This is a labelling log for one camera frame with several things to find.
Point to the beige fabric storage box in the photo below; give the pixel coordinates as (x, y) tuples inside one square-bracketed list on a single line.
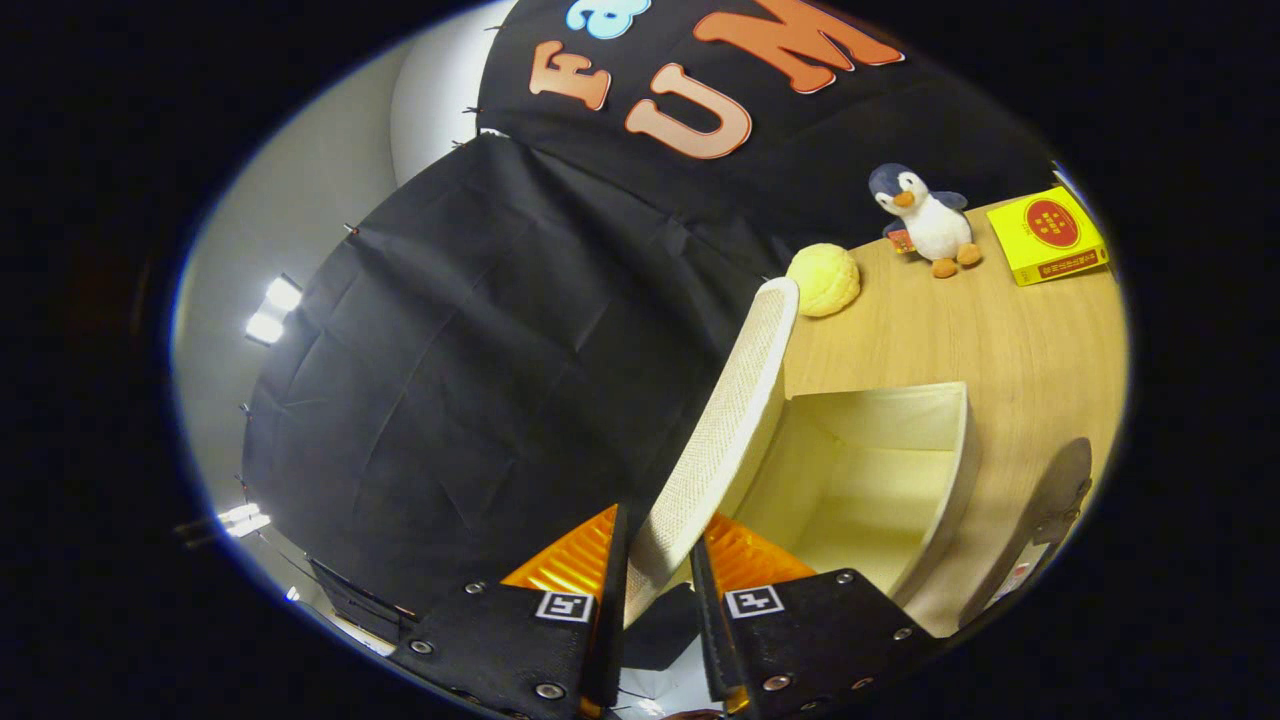
[(860, 480)]

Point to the ceiling light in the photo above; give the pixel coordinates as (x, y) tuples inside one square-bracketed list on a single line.
[(272, 310), (242, 520)]

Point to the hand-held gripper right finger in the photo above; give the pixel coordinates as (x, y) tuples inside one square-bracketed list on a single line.
[(708, 620)]

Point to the yellow round bun toy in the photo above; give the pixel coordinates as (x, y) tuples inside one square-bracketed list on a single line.
[(822, 280)]

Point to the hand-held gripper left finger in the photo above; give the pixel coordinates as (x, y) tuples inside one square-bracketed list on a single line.
[(612, 620)]

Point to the penguin plush toy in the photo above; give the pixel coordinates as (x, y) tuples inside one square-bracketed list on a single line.
[(930, 225)]

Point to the brown fuzzy shoe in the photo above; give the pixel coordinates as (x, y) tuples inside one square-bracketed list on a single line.
[(1050, 500)]

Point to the yellow book with red circle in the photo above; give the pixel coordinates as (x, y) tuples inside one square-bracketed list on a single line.
[(1047, 235)]

